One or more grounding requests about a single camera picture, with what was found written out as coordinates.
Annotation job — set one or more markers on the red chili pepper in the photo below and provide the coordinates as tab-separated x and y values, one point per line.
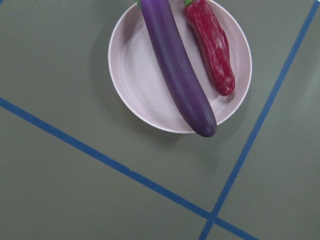
213	45

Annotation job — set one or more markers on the purple eggplant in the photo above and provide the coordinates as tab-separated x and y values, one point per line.
175	66

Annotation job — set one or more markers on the pink plate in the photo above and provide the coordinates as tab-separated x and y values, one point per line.
138	80

